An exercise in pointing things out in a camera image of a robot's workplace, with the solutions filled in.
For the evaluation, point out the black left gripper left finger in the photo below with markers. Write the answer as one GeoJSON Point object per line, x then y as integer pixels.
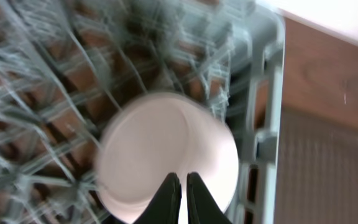
{"type": "Point", "coordinates": [164, 207]}

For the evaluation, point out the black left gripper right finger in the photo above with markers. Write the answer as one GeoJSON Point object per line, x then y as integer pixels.
{"type": "Point", "coordinates": [202, 209]}

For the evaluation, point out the pink bowl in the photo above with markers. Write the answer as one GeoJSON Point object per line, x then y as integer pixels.
{"type": "Point", "coordinates": [155, 135]}

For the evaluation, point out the grey dishwasher rack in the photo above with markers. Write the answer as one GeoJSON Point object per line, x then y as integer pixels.
{"type": "Point", "coordinates": [68, 67]}

